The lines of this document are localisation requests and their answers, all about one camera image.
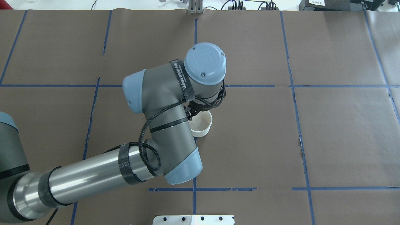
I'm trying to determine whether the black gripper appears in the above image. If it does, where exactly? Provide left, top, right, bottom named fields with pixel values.
left=184, top=101, right=210, bottom=121

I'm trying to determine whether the white smiley face mug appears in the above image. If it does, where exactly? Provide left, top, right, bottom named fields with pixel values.
left=189, top=111, right=213, bottom=137

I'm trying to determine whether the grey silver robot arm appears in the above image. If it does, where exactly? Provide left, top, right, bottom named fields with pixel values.
left=1, top=42, right=227, bottom=224

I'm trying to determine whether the black equipment box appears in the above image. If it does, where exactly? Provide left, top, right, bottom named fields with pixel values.
left=299, top=0, right=384, bottom=12

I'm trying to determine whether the black power strip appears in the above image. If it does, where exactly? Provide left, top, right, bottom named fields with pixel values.
left=220, top=0, right=279, bottom=11

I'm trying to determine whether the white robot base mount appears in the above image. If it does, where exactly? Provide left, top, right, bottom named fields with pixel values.
left=152, top=215, right=236, bottom=225

